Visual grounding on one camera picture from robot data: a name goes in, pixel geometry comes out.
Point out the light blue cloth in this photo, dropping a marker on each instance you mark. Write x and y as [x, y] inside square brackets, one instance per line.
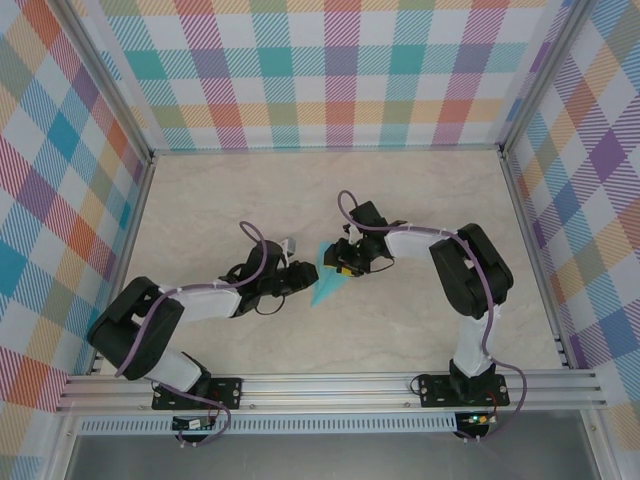
[325, 290]

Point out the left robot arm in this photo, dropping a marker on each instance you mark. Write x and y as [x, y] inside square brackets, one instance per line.
[130, 330]

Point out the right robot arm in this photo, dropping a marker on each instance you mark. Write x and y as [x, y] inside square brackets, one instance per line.
[470, 265]

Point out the small circuit board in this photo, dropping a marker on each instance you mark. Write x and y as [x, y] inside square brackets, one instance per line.
[192, 424]
[477, 419]

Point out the grey metal panel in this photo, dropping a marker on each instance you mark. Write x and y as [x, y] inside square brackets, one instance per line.
[325, 457]

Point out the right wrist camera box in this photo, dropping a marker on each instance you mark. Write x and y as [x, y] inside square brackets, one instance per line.
[352, 234]

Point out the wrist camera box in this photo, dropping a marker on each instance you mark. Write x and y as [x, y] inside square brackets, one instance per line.
[290, 246]
[352, 234]

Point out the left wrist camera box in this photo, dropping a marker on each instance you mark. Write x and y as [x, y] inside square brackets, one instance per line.
[290, 246]

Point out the thin aluminium rail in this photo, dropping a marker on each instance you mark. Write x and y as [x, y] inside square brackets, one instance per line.
[325, 149]

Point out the wide aluminium mounting rail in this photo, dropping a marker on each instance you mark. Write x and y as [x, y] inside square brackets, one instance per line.
[325, 392]

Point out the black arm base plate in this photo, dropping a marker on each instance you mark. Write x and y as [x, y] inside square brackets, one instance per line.
[227, 392]
[432, 390]

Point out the aluminium side rail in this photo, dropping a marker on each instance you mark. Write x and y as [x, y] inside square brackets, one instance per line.
[122, 260]
[537, 260]

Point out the aluminium frame post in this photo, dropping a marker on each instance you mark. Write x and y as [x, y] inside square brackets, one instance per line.
[545, 70]
[107, 80]

